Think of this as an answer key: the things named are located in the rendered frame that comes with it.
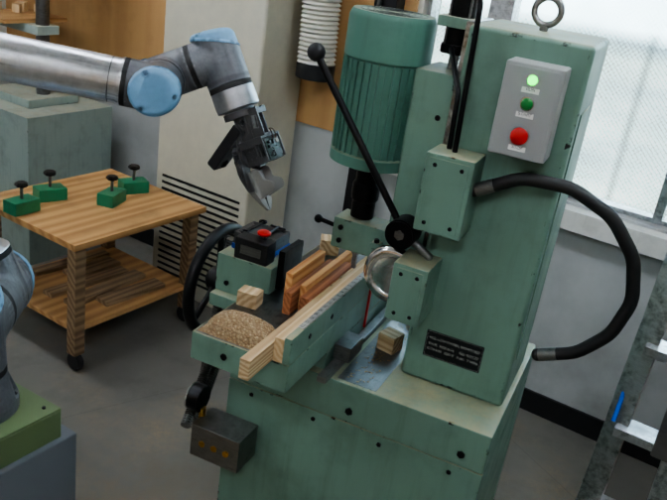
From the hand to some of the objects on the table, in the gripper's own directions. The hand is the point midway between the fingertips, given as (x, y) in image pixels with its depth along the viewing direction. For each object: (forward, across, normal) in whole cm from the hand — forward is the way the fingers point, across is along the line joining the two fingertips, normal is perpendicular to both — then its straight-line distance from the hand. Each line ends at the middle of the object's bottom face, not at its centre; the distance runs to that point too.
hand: (264, 204), depth 163 cm
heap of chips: (+20, -21, +1) cm, 29 cm away
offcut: (+18, -9, +5) cm, 21 cm away
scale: (+22, +4, -12) cm, 25 cm away
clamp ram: (+17, +4, +6) cm, 18 cm away
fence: (+26, +4, -9) cm, 28 cm away
